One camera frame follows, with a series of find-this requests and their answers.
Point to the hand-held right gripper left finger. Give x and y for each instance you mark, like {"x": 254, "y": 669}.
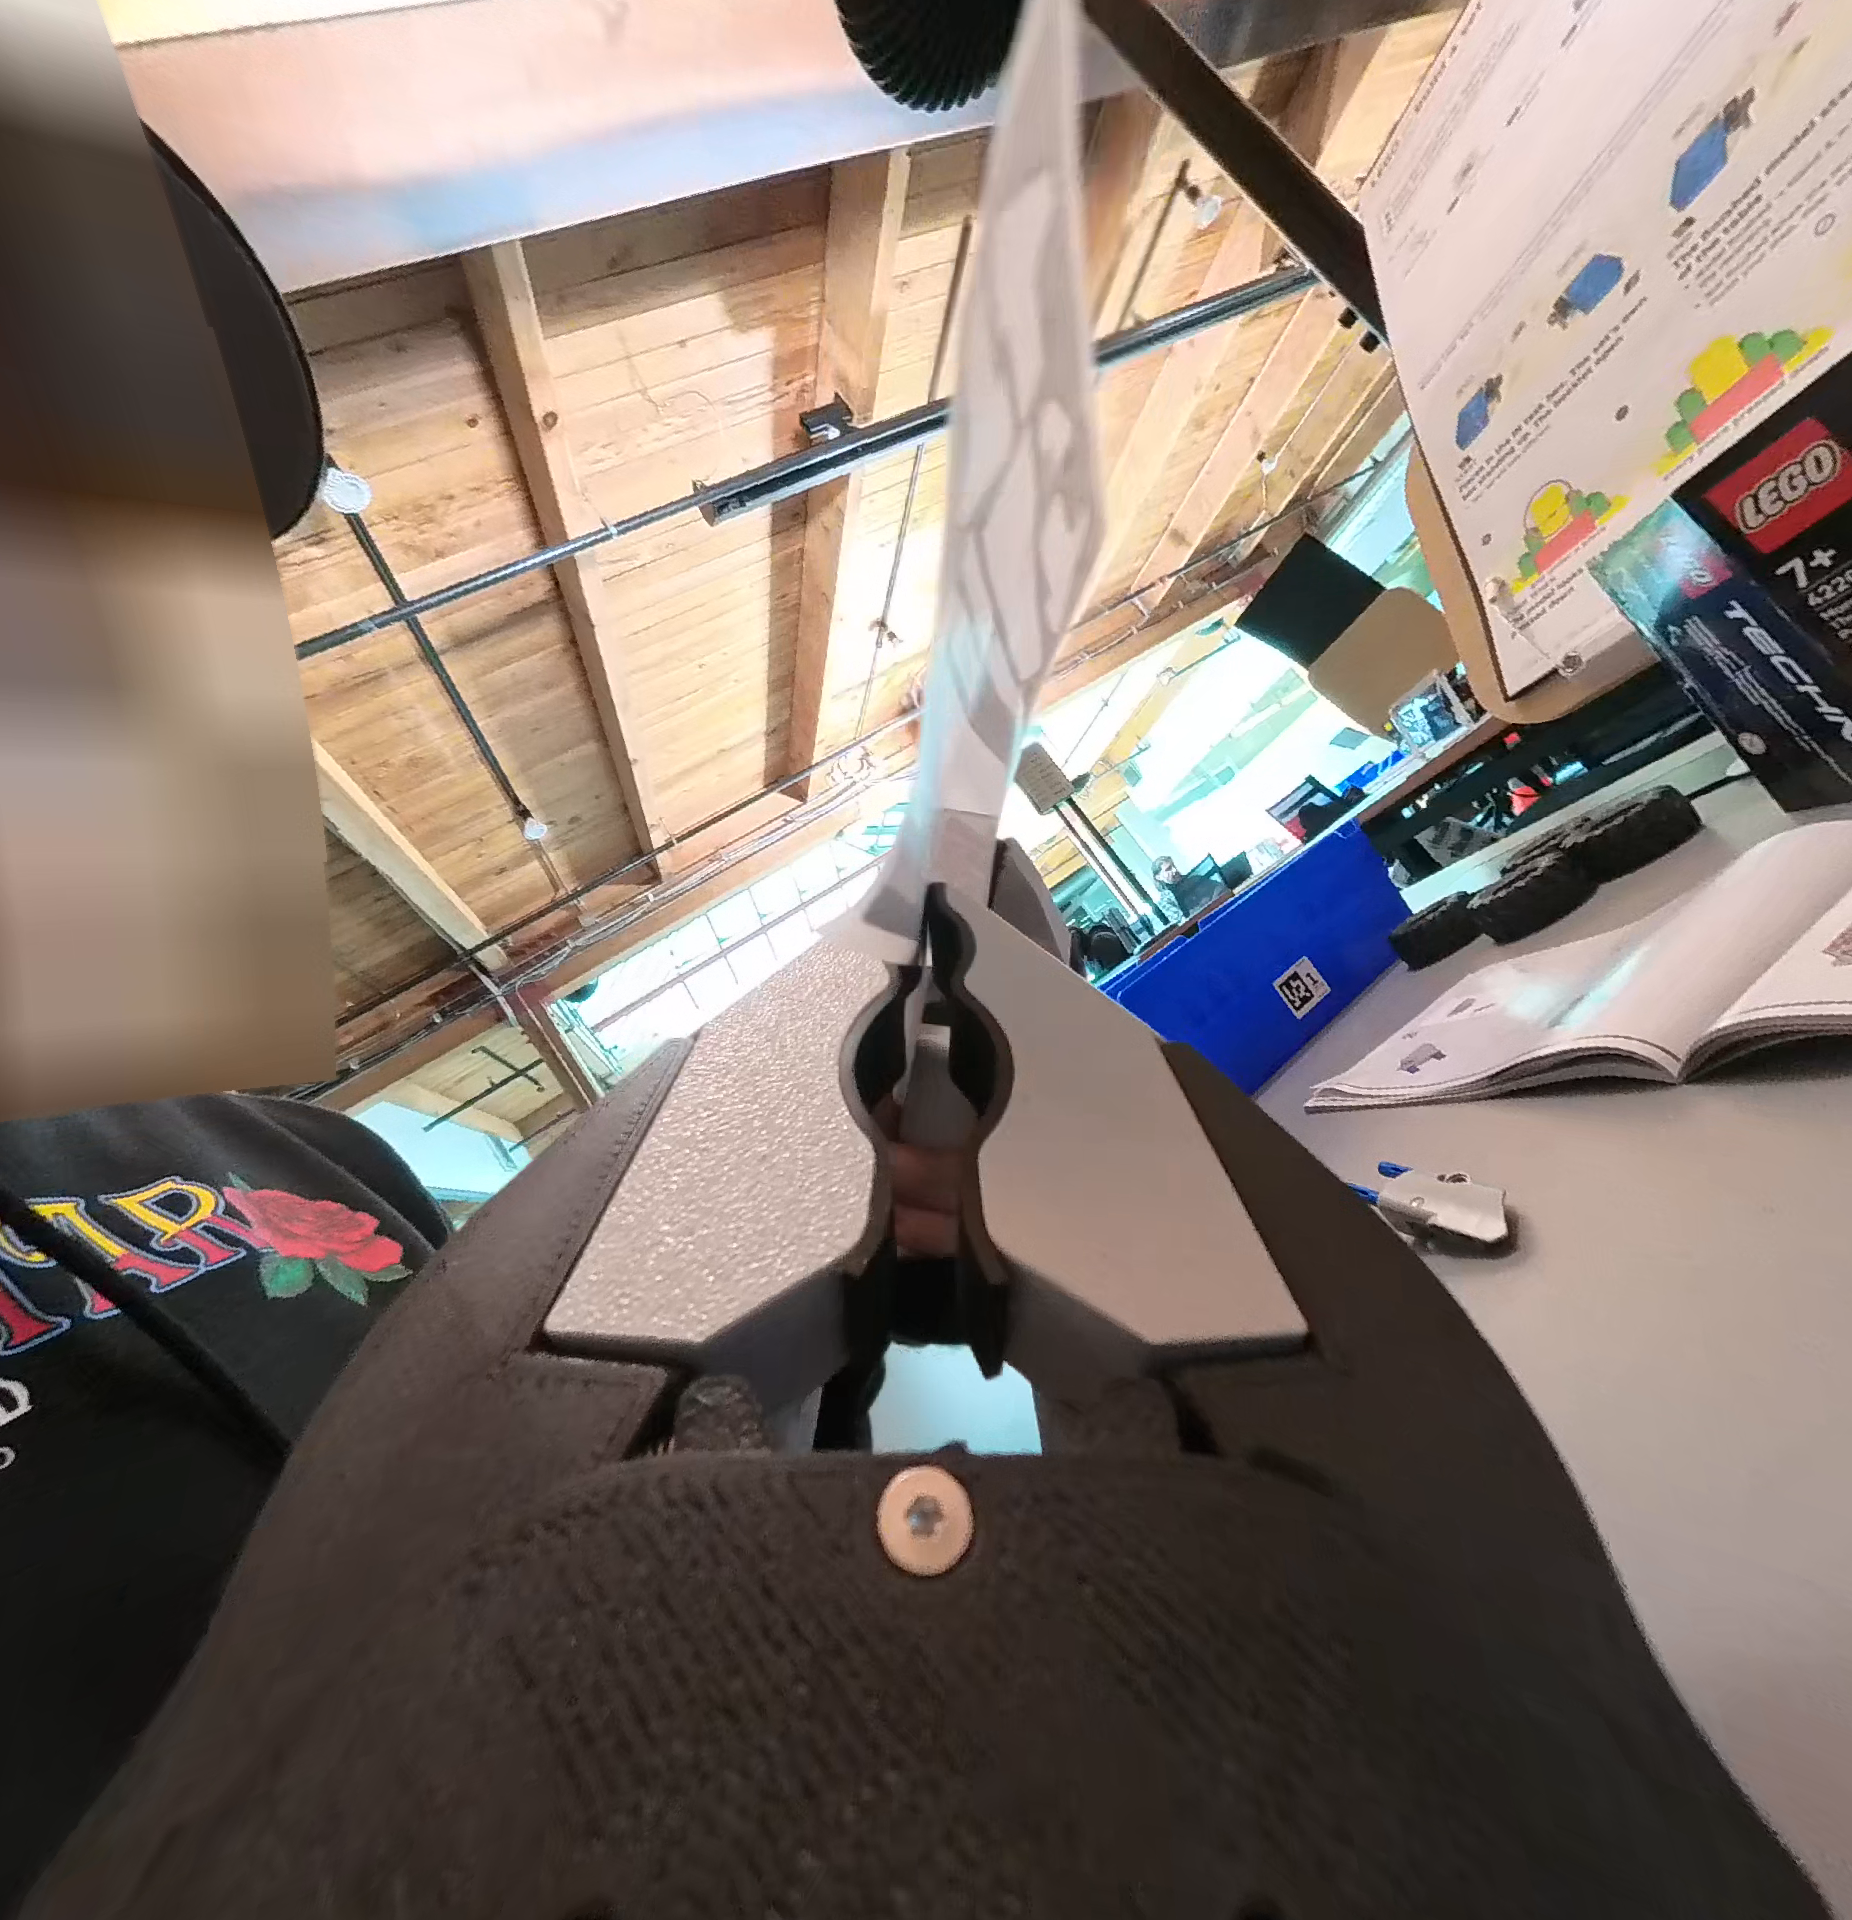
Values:
{"x": 716, "y": 1201}

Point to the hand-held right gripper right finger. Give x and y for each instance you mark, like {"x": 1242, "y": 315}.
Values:
{"x": 1128, "y": 1184}

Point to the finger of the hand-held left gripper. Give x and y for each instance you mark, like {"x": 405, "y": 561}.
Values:
{"x": 1039, "y": 915}

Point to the blue storage bin square tag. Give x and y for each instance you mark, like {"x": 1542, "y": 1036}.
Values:
{"x": 1256, "y": 960}

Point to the grey toy brick piece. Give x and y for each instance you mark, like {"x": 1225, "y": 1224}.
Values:
{"x": 1451, "y": 1212}

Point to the white red sticker sheet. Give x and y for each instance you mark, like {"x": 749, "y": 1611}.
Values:
{"x": 1017, "y": 451}

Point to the white instruction booklet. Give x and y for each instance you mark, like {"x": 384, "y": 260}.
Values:
{"x": 1616, "y": 991}

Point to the grey desk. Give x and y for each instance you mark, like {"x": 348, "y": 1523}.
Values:
{"x": 1690, "y": 1351}

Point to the black toy tire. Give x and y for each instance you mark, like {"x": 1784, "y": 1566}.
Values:
{"x": 1534, "y": 896}
{"x": 1638, "y": 833}
{"x": 1433, "y": 930}

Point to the black tan hanging panel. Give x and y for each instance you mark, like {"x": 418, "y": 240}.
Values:
{"x": 1347, "y": 630}

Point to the person's black sweater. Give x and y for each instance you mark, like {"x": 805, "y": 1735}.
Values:
{"x": 131, "y": 1351}

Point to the black metal pole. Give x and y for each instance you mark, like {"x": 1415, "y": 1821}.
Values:
{"x": 1241, "y": 150}

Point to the black toy set box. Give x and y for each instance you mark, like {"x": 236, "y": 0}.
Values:
{"x": 1796, "y": 601}

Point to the printed instruction board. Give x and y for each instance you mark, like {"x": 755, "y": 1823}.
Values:
{"x": 1616, "y": 300}

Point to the black ribbed knob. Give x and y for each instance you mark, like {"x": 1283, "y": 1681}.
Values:
{"x": 926, "y": 53}

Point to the grey overhead beam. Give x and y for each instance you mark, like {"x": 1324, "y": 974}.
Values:
{"x": 566, "y": 134}

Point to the black rounded object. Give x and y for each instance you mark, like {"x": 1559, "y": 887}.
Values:
{"x": 259, "y": 330}

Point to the black ceiling rail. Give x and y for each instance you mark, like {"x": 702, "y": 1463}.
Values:
{"x": 807, "y": 451}

